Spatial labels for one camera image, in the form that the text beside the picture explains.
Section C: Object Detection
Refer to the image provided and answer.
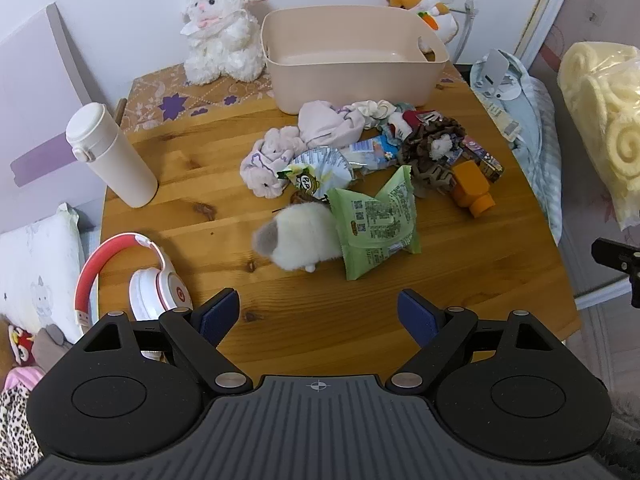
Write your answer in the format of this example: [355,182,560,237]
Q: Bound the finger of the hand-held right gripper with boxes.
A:
[591,237,640,309]

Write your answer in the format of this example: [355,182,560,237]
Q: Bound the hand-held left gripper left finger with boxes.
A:
[70,287,253,397]

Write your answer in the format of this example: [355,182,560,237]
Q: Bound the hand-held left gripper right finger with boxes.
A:
[390,288,568,393]

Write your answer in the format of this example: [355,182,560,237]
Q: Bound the brown hair clip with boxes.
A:
[291,189,332,207]

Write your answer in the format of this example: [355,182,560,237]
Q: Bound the round white green snack packet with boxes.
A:
[276,147,355,198]

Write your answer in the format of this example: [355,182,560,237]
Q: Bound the pale pink cloth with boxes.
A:
[298,101,368,150]

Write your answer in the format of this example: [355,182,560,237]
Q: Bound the beige plastic basket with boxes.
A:
[260,5,451,115]

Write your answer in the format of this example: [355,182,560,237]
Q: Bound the wooden desktop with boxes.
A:
[100,57,583,378]

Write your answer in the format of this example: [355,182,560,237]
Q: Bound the red white headphones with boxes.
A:
[74,232,196,361]

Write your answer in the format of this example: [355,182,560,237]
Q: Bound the white grey plush toy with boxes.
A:
[251,201,343,273]

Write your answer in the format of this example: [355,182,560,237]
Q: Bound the light blue garment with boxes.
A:
[470,50,566,246]

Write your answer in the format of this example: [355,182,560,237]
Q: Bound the orange bottle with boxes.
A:
[451,160,497,219]

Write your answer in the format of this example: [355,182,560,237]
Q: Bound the brown leopard scrunchie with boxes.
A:
[397,116,468,198]

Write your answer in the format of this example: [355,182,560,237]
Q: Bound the yellow rolled blanket in bag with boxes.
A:
[557,41,640,231]

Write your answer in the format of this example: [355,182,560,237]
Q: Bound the white purple print cloth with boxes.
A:
[240,127,313,198]

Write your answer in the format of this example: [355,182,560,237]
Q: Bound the blue snack packet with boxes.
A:
[350,135,403,168]

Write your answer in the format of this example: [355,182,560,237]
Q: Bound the white fluffy pompom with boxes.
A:
[431,134,460,161]

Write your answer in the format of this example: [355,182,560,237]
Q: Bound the white thermos bottle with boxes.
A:
[66,102,160,208]

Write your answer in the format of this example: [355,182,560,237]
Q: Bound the white printed pillow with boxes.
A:
[0,203,86,346]

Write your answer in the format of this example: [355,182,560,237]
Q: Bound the red white sock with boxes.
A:
[385,109,426,141]

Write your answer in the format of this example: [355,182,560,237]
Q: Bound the red plush toy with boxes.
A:
[5,325,36,366]

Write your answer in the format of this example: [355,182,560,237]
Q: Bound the white plastic card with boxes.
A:
[472,50,523,101]

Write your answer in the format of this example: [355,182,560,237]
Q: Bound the white scrunchie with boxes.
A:
[350,99,401,122]

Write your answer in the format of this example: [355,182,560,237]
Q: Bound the floral table cloth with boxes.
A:
[121,62,466,133]

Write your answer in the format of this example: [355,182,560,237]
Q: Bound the leopard print cloth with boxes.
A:
[0,385,46,476]

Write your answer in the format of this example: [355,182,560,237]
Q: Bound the white purple board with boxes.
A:
[0,2,108,233]

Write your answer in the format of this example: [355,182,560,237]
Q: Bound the white lamb plush toy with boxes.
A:
[180,0,271,86]

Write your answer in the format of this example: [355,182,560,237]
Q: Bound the white door frame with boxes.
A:
[515,0,576,61]

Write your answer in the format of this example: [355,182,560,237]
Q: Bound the white charger cable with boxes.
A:
[447,2,476,63]

